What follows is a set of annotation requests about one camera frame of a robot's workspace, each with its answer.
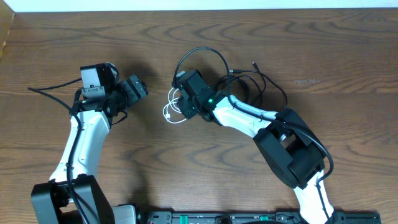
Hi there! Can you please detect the black USB cable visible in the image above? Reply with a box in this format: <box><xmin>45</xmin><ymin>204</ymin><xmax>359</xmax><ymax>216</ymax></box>
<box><xmin>214</xmin><ymin>62</ymin><xmax>289</xmax><ymax>113</ymax></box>

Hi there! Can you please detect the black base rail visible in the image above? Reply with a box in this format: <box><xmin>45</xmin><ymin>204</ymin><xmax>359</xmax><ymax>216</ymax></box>
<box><xmin>136</xmin><ymin>211</ymin><xmax>382</xmax><ymax>224</ymax></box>

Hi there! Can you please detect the white USB cable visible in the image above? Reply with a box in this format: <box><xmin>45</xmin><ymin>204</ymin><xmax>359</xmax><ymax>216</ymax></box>
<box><xmin>162</xmin><ymin>86</ymin><xmax>188</xmax><ymax>124</ymax></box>

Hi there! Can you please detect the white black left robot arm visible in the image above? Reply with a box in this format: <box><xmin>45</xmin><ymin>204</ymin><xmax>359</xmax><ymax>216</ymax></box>
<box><xmin>31</xmin><ymin>62</ymin><xmax>148</xmax><ymax>223</ymax></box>

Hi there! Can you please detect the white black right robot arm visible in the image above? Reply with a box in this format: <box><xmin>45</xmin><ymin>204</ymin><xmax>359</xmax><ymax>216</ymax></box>
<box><xmin>172</xmin><ymin>70</ymin><xmax>334</xmax><ymax>223</ymax></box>

